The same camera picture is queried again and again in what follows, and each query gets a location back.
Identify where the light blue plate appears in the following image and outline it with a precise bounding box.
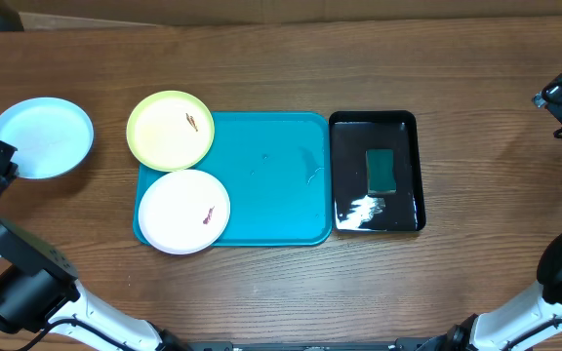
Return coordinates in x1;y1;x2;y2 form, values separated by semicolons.
0;97;95;179

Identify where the pink plate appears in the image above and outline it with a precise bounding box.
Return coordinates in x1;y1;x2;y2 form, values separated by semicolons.
138;170;230;255

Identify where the green sponge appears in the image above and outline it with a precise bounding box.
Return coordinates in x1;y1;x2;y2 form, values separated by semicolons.
366;149;397;195

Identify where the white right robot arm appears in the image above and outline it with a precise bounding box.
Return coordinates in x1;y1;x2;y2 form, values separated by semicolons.
414;73;562;351

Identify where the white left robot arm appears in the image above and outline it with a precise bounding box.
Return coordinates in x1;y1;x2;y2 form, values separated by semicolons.
0;140;188;350

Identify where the black rectangular tray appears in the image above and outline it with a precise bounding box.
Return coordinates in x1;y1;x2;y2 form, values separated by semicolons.
329;110;426;233

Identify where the teal plastic tray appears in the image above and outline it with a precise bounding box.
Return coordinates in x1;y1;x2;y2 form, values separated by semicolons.
132;110;334;248

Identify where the yellow plate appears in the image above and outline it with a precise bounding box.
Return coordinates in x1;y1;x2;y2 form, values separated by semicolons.
126;91;215;172

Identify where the cardboard board at back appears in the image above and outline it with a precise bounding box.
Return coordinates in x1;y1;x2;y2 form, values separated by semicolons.
0;0;562;30

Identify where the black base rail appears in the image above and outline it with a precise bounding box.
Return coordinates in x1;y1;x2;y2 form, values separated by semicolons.
188;335;447;351

